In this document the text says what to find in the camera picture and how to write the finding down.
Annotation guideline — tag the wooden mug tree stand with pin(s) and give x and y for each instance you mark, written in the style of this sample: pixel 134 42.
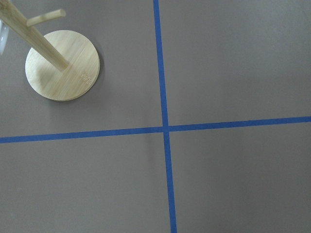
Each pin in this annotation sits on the wooden mug tree stand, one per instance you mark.
pixel 61 65

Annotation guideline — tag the brown paper table cover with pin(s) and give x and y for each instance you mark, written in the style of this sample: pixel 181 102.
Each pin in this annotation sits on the brown paper table cover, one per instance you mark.
pixel 199 122

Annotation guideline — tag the white cup on wooden stand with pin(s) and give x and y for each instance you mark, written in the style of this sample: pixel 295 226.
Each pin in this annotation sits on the white cup on wooden stand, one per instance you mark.
pixel 4 31

